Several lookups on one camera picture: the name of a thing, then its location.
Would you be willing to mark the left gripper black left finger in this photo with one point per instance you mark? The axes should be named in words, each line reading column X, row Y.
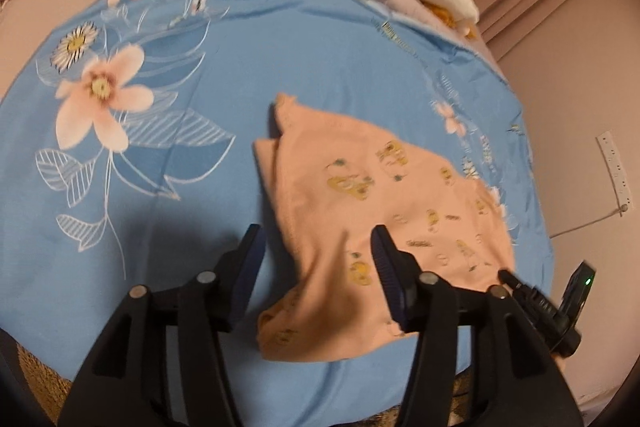
column 211, row 304

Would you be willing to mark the brown fuzzy rug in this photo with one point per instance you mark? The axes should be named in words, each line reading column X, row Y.
column 48, row 387

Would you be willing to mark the black tracker box green led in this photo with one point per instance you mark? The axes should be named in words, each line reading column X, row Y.
column 577, row 291

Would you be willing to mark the orange cartoon print shirt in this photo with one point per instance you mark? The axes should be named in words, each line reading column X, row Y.
column 331, row 179

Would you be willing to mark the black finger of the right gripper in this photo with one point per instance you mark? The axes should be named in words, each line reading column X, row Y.
column 530, row 299

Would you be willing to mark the blue floral quilt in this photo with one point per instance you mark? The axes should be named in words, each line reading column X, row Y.
column 127, row 142

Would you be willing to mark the white wall socket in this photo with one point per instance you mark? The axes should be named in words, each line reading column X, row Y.
column 616, row 171

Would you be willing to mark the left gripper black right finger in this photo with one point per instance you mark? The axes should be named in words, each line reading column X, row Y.
column 420, row 302

